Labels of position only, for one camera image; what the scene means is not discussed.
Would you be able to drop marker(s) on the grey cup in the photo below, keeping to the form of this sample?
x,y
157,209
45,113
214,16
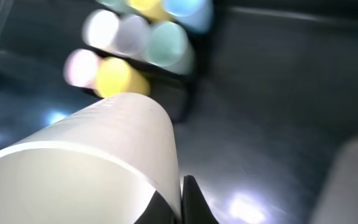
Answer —
x,y
132,35

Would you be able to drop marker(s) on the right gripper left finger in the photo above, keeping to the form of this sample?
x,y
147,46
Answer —
x,y
160,211

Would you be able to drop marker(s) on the white cup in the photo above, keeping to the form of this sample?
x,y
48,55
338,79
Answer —
x,y
99,29
104,149

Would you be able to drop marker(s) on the black tray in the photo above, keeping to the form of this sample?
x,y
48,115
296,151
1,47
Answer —
x,y
180,99

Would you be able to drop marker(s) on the blue cup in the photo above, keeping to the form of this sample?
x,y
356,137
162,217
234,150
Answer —
x,y
191,12

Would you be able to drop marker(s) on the pink cup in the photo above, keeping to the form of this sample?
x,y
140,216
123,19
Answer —
x,y
81,68

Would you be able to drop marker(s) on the steel sink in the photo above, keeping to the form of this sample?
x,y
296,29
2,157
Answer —
x,y
353,186

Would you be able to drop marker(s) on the green cup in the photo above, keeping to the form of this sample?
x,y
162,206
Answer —
x,y
113,3
166,45

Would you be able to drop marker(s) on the yellow cup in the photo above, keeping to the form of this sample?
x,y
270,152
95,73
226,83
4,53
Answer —
x,y
149,7
117,77

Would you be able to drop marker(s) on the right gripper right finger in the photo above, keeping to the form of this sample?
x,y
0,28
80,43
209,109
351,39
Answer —
x,y
196,208

